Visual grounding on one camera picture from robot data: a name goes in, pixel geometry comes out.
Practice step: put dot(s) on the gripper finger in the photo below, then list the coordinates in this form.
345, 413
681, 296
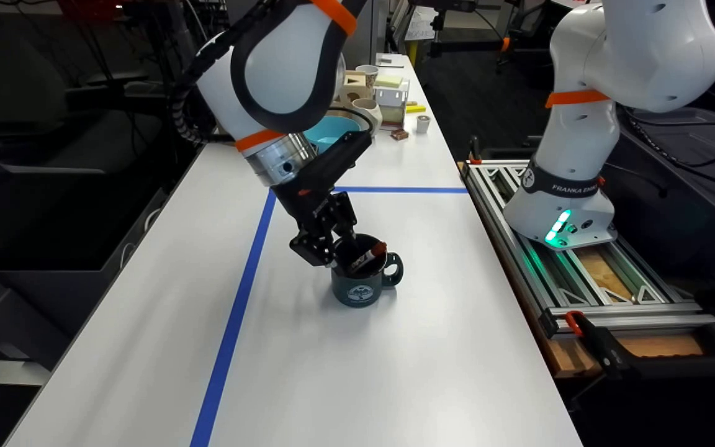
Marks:
348, 233
314, 248

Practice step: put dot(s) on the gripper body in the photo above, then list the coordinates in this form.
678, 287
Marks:
314, 208

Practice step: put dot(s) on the red marker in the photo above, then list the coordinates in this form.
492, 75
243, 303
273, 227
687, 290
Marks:
370, 257

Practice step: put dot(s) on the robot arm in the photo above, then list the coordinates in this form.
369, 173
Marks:
581, 136

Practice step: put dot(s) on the dark green mug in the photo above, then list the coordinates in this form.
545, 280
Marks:
360, 288

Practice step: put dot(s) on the short blue tape line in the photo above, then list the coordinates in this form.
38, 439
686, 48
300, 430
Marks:
407, 190

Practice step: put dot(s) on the light blue bowl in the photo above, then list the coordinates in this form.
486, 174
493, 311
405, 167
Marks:
329, 131

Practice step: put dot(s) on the long blue tape line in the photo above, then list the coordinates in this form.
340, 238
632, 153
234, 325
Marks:
239, 316

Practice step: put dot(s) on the small brown block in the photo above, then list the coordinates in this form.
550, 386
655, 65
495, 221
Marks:
400, 135

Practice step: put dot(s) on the beige cup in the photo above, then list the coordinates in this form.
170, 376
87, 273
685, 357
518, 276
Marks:
370, 110

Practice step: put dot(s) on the wooden shape block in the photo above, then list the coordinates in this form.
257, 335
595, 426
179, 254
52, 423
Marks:
355, 87

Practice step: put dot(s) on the small white roll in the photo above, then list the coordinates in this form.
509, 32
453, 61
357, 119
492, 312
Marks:
422, 125

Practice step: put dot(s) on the white plastic holder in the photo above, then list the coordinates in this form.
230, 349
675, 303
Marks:
392, 96

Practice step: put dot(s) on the yellow block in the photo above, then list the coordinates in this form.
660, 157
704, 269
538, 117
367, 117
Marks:
415, 108

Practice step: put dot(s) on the paper cup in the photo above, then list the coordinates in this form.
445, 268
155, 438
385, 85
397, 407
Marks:
368, 73

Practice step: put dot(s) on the green sticky note pad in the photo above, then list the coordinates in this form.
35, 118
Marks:
388, 81

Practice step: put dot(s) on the small black clamp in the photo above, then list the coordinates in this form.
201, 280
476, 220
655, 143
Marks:
475, 152

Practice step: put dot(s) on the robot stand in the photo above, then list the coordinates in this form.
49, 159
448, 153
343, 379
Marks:
587, 279

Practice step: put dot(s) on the office chair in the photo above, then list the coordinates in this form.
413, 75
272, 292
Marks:
35, 118

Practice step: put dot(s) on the black clamp with orange trigger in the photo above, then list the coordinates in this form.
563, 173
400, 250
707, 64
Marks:
661, 363

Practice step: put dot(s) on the grey storage bin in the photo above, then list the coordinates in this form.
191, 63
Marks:
692, 186

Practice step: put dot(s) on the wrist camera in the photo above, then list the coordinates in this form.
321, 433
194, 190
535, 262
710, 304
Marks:
339, 158

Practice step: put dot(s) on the camera on tripod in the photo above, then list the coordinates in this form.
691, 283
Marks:
441, 18

